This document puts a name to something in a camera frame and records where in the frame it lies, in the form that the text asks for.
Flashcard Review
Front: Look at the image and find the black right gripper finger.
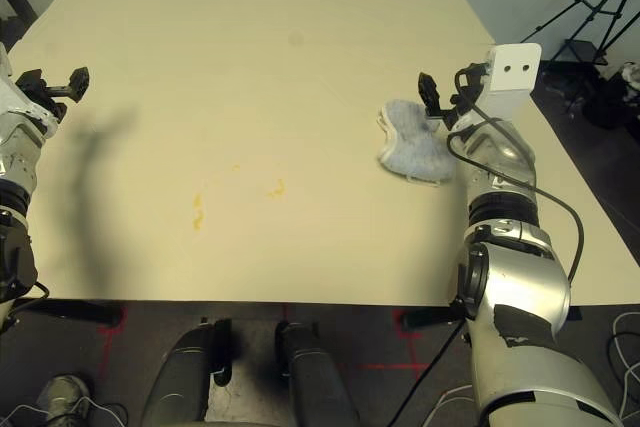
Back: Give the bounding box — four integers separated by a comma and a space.
451, 84, 477, 113
417, 71, 442, 119

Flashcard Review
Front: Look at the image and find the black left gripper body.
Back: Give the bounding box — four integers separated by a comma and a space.
28, 85, 72, 122

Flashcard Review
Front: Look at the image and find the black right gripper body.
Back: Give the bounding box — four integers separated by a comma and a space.
427, 107, 482, 136

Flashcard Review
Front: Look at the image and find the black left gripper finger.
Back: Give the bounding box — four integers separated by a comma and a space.
14, 68, 48, 94
66, 66, 92, 104

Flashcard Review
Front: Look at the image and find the light blue fluffy rag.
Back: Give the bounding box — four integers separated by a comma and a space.
375, 98, 457, 189

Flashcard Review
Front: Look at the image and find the black bag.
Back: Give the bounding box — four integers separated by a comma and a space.
581, 61, 640, 132

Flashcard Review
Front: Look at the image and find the black table foot bar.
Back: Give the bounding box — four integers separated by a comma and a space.
12, 298, 125, 327
401, 303, 474, 334

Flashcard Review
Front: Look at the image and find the grey bystander sneaker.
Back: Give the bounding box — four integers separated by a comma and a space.
36, 373, 92, 427

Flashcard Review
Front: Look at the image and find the dark grey robot right leg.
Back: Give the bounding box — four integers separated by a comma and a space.
274, 320, 362, 427

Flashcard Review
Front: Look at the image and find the dark grey robot leg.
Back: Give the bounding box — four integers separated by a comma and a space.
274, 320, 362, 427
141, 318, 234, 427

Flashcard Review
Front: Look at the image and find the dark grey robot left leg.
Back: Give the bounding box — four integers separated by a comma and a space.
141, 318, 234, 427

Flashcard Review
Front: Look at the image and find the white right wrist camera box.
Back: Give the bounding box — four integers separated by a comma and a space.
482, 42, 543, 121

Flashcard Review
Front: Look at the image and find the black right camera cable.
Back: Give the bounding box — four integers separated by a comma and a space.
387, 63, 586, 427

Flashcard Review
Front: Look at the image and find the white floor cable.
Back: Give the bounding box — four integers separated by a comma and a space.
0, 394, 127, 427
606, 310, 640, 423

